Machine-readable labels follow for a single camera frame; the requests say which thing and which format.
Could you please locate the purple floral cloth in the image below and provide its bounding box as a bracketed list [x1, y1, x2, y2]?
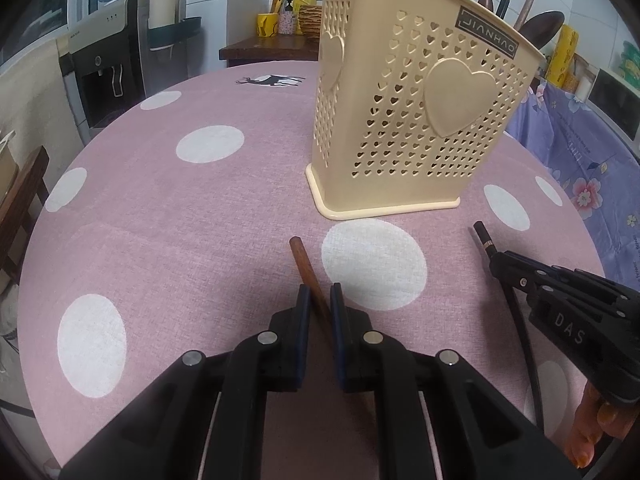
[505, 82, 640, 311]

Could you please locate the wicker basket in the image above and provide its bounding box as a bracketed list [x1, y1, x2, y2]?
[298, 5, 324, 41]

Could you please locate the black and white water dispenser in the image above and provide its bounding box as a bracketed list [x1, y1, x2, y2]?
[59, 0, 152, 132]

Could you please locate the beige perforated utensil holder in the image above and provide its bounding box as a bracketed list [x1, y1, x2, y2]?
[306, 0, 546, 220]

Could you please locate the yellow cylindrical container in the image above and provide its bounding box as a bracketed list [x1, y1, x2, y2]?
[547, 25, 579, 87]

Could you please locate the wooden side table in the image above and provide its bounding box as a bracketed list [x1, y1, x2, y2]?
[219, 34, 322, 67]

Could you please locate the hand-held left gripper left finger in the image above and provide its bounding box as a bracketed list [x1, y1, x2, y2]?
[59, 284, 312, 480]

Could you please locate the dark teal wall holder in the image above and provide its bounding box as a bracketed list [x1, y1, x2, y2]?
[147, 17, 204, 52]

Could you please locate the yellow mug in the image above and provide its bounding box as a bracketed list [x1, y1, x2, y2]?
[256, 12, 280, 39]

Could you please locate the pink polka dot tablecloth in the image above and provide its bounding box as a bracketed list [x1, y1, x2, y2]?
[17, 57, 606, 480]

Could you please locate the green packet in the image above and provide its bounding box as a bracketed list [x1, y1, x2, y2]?
[619, 41, 640, 77]

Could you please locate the person's right hand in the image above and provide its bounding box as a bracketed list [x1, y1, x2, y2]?
[572, 385, 635, 471]

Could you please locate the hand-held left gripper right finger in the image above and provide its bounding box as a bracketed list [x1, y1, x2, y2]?
[330, 282, 571, 480]

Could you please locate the white microwave oven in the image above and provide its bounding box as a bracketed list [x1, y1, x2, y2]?
[590, 67, 640, 142]

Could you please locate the glass jar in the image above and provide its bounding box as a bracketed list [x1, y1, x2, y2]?
[565, 57, 597, 94]

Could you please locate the plain black chopstick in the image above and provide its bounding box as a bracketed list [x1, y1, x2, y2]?
[472, 221, 546, 433]

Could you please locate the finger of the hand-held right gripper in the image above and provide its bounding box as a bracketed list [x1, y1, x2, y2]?
[490, 250, 552, 307]
[542, 265, 640, 302]

